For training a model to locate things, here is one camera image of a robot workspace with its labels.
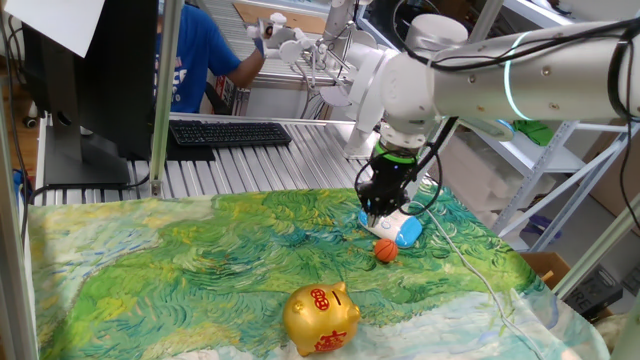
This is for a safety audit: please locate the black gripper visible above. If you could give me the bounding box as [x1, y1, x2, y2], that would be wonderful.
[357, 160, 417, 229]

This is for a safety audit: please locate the blue white desk lamp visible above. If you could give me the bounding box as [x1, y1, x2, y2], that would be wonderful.
[358, 118, 516, 250]

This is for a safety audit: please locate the person's bare forearm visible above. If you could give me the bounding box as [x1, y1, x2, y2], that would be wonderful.
[227, 47, 266, 90]

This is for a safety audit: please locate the black desk mat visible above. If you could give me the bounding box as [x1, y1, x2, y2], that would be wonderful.
[167, 130, 217, 162]

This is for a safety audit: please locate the orange mini basketball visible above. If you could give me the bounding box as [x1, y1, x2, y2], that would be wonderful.
[374, 238, 400, 264]

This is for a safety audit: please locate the white foam block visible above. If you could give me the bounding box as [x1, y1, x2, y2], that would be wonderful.
[439, 132, 511, 229]

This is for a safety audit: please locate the gold piggy bank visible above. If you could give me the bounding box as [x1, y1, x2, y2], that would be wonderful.
[282, 280, 362, 358]

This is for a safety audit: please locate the white haptic control device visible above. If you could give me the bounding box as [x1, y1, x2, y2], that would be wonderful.
[244, 12, 401, 159]

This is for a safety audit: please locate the aluminium background workbench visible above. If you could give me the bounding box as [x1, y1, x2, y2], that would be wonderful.
[197, 0, 361, 121]

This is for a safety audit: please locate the blue plastic bag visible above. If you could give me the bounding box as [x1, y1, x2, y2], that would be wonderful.
[519, 213, 562, 244]

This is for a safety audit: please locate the black keyboard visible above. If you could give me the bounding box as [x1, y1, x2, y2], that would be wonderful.
[168, 119, 294, 148]

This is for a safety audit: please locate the brown cardboard box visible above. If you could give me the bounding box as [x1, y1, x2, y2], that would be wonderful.
[519, 251, 614, 321]

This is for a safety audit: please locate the white metal shelf rack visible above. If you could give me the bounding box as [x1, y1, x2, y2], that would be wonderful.
[474, 0, 640, 254]

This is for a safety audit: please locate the green painted tablecloth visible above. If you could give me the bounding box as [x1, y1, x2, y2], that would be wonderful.
[27, 187, 614, 360]

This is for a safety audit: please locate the green cloth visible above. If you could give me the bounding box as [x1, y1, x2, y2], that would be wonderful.
[513, 118, 555, 147]

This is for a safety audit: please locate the white red printed carton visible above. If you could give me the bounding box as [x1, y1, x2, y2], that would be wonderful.
[214, 74, 236, 109]

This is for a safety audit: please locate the grey background robot column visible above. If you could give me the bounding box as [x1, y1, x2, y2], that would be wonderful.
[322, 0, 374, 46]

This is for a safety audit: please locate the brown cardboard sheet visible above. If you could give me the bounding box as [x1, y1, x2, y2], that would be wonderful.
[233, 2, 329, 35]

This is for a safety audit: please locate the black plastic crate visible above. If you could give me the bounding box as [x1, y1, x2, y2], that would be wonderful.
[564, 264, 624, 316]

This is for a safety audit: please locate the person in blue shirt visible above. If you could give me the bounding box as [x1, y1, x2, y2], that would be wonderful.
[154, 0, 244, 115]

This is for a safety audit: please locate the black computer monitor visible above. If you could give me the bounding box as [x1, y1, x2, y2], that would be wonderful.
[22, 0, 160, 189]

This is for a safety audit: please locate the white paper sheet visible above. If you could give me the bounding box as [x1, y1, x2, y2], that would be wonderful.
[3, 0, 106, 59]

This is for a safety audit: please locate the white lamp power cable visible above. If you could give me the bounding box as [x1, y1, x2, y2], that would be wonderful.
[422, 209, 547, 360]

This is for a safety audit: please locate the aluminium frame post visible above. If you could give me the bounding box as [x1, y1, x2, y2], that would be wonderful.
[552, 192, 640, 301]
[467, 0, 506, 44]
[0, 84, 40, 360]
[148, 0, 184, 197]

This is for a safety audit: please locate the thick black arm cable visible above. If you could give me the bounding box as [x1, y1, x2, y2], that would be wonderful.
[353, 0, 640, 236]

